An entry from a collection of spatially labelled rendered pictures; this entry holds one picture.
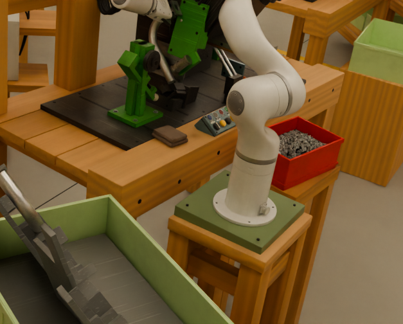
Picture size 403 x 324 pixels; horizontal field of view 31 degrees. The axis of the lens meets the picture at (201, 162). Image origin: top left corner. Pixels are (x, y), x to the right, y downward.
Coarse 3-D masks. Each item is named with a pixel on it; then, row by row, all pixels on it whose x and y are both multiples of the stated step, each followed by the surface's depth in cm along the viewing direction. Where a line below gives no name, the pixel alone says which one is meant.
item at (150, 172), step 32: (320, 64) 326; (320, 96) 307; (192, 128) 249; (128, 160) 222; (160, 160) 225; (192, 160) 237; (224, 160) 256; (96, 192) 216; (128, 192) 212; (160, 192) 228
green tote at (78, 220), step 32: (0, 224) 175; (64, 224) 187; (96, 224) 193; (128, 224) 184; (0, 256) 180; (128, 256) 187; (160, 256) 173; (160, 288) 176; (192, 288) 163; (0, 320) 153; (192, 320) 165; (224, 320) 154
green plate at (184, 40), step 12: (192, 0) 255; (192, 12) 255; (204, 12) 252; (180, 24) 258; (192, 24) 255; (204, 24) 257; (180, 36) 259; (192, 36) 256; (204, 36) 259; (168, 48) 262; (180, 48) 259; (192, 48) 256; (204, 48) 263
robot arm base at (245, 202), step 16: (240, 160) 198; (240, 176) 200; (256, 176) 198; (272, 176) 202; (224, 192) 214; (240, 192) 202; (256, 192) 201; (224, 208) 207; (240, 208) 204; (256, 208) 204; (272, 208) 211; (240, 224) 202; (256, 224) 203
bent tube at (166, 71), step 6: (174, 6) 255; (174, 12) 254; (180, 12) 257; (156, 24) 260; (150, 30) 261; (156, 30) 261; (150, 36) 261; (156, 36) 262; (150, 42) 261; (156, 42) 261; (156, 48) 261; (162, 54) 261; (162, 60) 260; (162, 66) 259; (168, 66) 260; (168, 72) 259; (168, 78) 258; (174, 78) 259
